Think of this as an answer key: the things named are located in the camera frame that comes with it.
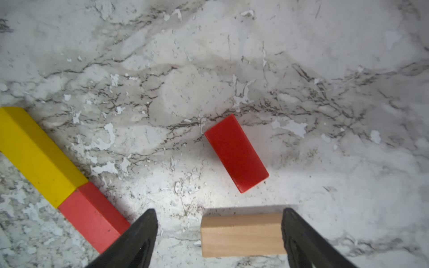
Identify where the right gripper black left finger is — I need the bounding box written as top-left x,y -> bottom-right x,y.
87,209 -> 158,268

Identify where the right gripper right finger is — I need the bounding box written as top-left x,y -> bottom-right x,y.
281,208 -> 355,268

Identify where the red block long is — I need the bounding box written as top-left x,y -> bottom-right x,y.
59,182 -> 131,253

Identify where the natural wood block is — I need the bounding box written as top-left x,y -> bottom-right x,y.
201,214 -> 286,258

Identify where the red block short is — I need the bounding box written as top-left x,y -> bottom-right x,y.
204,115 -> 269,193

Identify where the yellow block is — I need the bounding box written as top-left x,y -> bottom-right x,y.
1,107 -> 88,208

